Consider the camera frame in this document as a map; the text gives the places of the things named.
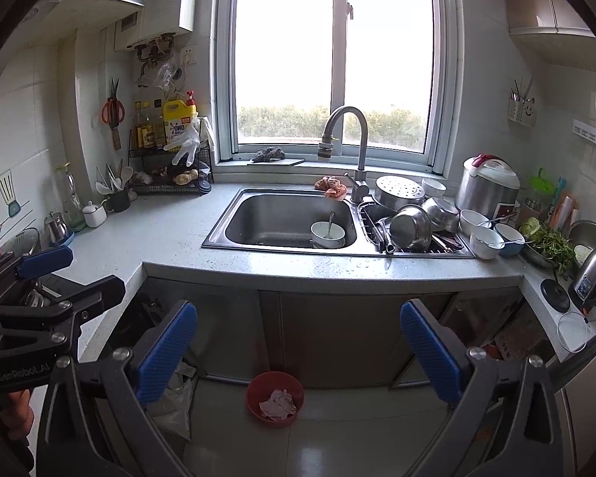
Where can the blender wall sticker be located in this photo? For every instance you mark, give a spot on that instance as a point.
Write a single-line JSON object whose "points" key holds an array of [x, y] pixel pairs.
{"points": [[9, 194]]}

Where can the dark scouring pad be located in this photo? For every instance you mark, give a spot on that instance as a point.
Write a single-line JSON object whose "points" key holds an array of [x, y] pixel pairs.
{"points": [[270, 153]]}

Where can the white paper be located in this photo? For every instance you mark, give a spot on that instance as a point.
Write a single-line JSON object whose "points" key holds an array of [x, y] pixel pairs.
{"points": [[278, 402]]}

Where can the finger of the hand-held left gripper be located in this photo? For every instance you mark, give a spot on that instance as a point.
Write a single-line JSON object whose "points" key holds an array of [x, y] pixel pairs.
{"points": [[89, 293], [44, 261]]}

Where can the steel spoon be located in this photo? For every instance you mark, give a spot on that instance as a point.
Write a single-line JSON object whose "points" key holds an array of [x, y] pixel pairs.
{"points": [[331, 221]]}

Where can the glass pot lid red knob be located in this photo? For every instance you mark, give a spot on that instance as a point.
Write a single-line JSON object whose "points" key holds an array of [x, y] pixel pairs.
{"points": [[25, 241]]}

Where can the white hanging rag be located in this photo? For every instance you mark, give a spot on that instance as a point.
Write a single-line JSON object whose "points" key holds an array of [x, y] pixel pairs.
{"points": [[207, 131]]}

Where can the steel rice cooker red lid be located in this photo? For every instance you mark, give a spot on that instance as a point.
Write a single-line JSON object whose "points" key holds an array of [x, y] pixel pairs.
{"points": [[486, 191]]}

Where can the red trash bin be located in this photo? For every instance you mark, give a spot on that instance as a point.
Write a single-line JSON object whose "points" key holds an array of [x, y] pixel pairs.
{"points": [[256, 395]]}

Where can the dark sauce bottle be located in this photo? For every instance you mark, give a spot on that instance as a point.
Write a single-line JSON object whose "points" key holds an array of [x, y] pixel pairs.
{"points": [[159, 129]]}

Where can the yellow detergent bottle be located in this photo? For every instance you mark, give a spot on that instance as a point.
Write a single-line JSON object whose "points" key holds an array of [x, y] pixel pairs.
{"points": [[176, 124]]}

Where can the brown dried spices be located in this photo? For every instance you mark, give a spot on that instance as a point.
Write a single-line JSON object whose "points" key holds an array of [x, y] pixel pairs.
{"points": [[166, 171]]}

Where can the white appliance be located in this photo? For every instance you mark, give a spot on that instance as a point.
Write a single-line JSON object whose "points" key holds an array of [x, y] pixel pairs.
{"points": [[591, 407]]}

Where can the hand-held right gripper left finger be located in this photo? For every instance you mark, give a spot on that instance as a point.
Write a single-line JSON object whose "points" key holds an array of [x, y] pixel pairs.
{"points": [[166, 353]]}

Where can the steel range hood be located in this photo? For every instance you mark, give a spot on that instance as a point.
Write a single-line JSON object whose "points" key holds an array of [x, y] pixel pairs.
{"points": [[39, 7]]}

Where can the black round disc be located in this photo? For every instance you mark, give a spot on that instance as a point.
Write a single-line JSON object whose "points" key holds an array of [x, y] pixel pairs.
{"points": [[205, 187]]}

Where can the green leafy vegetables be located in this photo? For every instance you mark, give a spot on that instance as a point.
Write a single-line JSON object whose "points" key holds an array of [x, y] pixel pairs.
{"points": [[551, 246]]}

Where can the red dish cloth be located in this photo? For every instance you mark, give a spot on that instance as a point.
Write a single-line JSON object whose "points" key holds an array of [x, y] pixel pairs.
{"points": [[333, 186]]}

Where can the steel mixing bowl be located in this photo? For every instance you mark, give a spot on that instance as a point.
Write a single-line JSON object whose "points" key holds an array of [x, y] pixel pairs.
{"points": [[442, 213]]}

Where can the wooden cutting board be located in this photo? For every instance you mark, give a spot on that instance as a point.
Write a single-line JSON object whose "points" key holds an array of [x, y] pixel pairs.
{"points": [[568, 211]]}

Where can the steel kitchen sink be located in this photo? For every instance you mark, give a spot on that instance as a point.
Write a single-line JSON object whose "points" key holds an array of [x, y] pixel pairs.
{"points": [[268, 218]]}

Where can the dish drainer basket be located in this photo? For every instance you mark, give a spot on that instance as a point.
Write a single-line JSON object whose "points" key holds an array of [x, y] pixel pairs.
{"points": [[372, 228]]}

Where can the smiley wall utensil holder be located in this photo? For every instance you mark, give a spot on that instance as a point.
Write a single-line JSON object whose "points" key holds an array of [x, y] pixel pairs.
{"points": [[524, 112]]}

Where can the white ceramic bowl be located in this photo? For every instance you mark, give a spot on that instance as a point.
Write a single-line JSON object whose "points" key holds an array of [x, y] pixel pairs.
{"points": [[323, 231], [486, 249], [434, 188], [328, 245], [474, 221]]}

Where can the steel vegetable basin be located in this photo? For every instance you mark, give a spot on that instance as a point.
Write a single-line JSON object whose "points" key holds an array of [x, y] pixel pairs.
{"points": [[531, 258]]}

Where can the person's left forearm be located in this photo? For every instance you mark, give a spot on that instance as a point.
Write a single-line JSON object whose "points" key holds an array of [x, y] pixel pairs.
{"points": [[0, 452]]}

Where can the large white ladle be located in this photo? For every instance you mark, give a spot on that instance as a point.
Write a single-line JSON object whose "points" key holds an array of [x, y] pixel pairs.
{"points": [[102, 188]]}

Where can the bundle of steel chopsticks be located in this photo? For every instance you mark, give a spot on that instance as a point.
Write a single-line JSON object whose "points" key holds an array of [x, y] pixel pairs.
{"points": [[110, 174]]}

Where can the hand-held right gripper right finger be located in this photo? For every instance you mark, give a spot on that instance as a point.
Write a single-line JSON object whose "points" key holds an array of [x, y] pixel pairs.
{"points": [[429, 353]]}

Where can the white rice paddle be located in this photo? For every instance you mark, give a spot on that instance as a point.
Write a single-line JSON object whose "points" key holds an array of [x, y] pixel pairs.
{"points": [[127, 174]]}

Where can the dark green mug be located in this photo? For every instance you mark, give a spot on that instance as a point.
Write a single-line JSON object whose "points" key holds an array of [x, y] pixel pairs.
{"points": [[119, 202]]}

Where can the white ceramic spoon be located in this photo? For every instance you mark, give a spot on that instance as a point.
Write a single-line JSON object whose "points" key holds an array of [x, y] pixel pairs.
{"points": [[115, 184]]}

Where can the clear plastic glove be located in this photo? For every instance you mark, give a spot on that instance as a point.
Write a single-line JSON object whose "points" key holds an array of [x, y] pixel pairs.
{"points": [[186, 151]]}

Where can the person's left hand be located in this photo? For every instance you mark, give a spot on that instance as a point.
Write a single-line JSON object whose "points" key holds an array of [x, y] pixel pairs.
{"points": [[17, 410]]}

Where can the blue ceramic bowl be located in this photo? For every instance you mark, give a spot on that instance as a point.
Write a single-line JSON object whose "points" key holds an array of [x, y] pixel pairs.
{"points": [[509, 247]]}

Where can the small steel pot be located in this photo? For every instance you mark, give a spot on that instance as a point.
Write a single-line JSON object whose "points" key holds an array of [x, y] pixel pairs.
{"points": [[57, 231]]}

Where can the sliding glass window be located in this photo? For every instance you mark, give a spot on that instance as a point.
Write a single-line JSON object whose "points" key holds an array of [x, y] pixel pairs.
{"points": [[288, 35]]}

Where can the black round kettle base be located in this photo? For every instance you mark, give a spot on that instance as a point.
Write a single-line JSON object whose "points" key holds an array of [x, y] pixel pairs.
{"points": [[555, 295]]}

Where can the white wall socket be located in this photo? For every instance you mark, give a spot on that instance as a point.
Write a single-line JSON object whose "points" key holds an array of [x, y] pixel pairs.
{"points": [[189, 54]]}

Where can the clear hanging plastic bag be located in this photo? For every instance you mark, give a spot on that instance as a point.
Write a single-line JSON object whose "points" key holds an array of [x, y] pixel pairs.
{"points": [[161, 77]]}

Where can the blue plastic saucer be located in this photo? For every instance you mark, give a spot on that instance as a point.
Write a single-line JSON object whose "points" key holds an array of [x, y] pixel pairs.
{"points": [[69, 240]]}

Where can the brown cardboard box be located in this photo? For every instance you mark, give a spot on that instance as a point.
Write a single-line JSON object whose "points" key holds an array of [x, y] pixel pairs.
{"points": [[519, 340]]}

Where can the ginger root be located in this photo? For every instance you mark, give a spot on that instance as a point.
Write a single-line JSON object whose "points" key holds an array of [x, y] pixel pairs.
{"points": [[184, 178]]}

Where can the round glass lid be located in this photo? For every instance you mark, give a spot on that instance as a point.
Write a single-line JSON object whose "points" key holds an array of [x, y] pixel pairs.
{"points": [[573, 333]]}

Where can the steel electric kettle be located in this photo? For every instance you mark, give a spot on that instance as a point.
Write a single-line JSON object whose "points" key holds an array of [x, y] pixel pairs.
{"points": [[593, 273]]}

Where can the steel faucet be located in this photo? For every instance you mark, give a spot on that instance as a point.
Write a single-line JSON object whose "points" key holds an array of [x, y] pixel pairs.
{"points": [[362, 149]]}

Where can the large steel lid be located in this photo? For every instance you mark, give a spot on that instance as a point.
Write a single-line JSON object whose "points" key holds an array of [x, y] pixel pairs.
{"points": [[588, 233]]}

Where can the white ceramic sugar jar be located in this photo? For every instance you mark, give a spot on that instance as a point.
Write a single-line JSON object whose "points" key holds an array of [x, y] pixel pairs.
{"points": [[95, 216]]}

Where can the clear glass bottle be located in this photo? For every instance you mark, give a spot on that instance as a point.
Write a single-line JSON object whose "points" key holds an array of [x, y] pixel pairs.
{"points": [[72, 203]]}

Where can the white plastic floor bag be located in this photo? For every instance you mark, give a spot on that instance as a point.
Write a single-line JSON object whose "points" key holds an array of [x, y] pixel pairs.
{"points": [[176, 402]]}

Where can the green plastic pitcher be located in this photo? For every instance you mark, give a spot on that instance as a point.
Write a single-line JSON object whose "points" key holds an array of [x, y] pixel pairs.
{"points": [[544, 186]]}

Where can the clear oil bottle yellow label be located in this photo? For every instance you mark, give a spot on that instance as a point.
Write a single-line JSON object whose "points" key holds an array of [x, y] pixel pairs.
{"points": [[138, 134], [149, 134]]}

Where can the steel cooking pot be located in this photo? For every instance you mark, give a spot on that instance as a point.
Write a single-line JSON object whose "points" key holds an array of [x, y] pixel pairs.
{"points": [[410, 231]]}

